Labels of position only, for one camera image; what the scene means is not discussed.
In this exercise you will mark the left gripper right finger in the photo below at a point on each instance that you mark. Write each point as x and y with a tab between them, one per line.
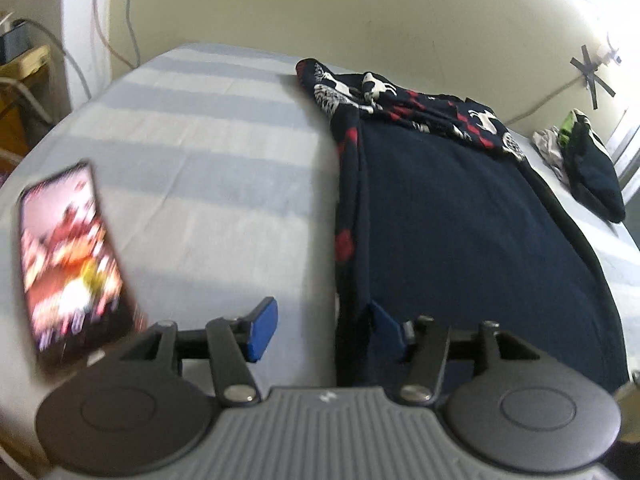
505	401

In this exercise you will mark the dark folded garment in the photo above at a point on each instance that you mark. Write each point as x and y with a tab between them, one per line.
595	184

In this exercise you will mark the blue striped bed sheet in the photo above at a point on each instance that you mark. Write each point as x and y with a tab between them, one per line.
218	177

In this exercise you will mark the wooden side table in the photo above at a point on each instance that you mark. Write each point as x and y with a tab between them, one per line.
18	77

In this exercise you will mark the blue charger box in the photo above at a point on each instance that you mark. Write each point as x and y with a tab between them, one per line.
14	40

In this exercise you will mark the white crumpled garment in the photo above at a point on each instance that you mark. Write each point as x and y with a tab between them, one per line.
551	146

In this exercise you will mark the green small garment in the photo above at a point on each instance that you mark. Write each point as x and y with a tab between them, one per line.
567	127

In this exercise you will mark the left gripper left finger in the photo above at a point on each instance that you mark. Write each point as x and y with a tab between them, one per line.
151	401

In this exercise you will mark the navy reindeer pattern sweater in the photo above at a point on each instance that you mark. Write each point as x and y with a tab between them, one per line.
439	213

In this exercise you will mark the smartphone in brown case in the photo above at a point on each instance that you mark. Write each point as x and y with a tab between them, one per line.
74	289

